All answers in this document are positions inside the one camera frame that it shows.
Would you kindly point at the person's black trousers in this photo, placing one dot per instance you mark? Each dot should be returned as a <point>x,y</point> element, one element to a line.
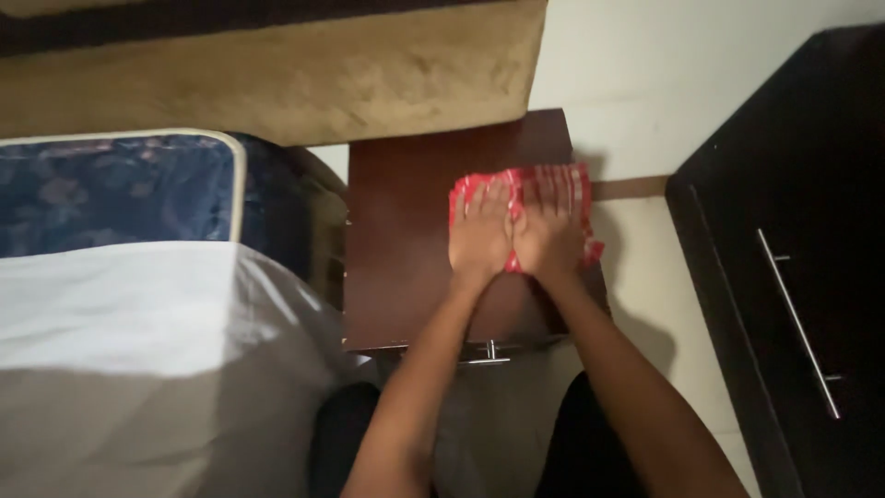
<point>588,442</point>

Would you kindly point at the person's right hand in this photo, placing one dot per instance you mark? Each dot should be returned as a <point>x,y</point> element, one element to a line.
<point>550,232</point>

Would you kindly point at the person's left hand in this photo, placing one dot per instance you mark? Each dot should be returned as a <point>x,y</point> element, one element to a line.
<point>480,235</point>

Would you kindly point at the person's right fingers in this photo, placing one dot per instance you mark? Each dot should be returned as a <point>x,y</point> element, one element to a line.
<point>553,190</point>

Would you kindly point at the blue floral mattress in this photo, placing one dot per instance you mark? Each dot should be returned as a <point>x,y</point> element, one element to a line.
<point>124,190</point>

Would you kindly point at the white bed sheet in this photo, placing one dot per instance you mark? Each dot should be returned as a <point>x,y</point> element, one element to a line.
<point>152,373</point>

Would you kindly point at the dark brown wooden nightstand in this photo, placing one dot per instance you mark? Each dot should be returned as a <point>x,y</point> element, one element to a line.
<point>408,235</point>

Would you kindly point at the black wooden wardrobe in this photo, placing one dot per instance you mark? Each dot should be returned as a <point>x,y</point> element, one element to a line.
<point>788,242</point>

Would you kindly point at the person's left fingers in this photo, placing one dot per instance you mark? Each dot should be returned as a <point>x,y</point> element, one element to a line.
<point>487,197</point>

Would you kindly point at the red white checked cloth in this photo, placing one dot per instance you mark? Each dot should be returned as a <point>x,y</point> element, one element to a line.
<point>515,181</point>

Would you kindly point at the tan suede headboard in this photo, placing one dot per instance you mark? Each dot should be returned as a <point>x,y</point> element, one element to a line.
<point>276,76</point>

